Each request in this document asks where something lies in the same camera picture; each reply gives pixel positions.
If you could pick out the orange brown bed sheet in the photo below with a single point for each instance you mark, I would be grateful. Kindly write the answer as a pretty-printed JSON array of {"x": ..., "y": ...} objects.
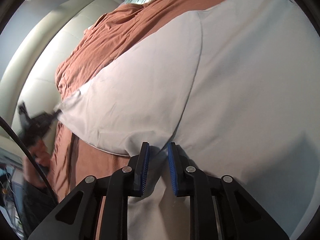
[{"x": 110, "y": 36}]

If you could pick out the person left hand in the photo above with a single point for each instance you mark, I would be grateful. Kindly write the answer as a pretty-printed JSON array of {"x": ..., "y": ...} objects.
[{"x": 42, "y": 157}]

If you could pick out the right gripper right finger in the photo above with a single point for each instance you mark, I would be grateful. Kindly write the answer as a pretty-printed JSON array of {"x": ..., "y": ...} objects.
[{"x": 220, "y": 208}]

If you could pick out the light grey large garment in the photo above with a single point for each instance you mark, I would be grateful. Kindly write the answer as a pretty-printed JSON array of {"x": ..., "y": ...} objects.
[{"x": 237, "y": 87}]

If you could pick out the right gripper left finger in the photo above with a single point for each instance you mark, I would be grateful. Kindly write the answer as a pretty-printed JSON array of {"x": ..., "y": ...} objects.
[{"x": 97, "y": 207}]

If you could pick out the cream padded headboard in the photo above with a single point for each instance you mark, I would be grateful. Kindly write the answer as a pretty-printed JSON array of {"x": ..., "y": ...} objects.
[{"x": 30, "y": 74}]

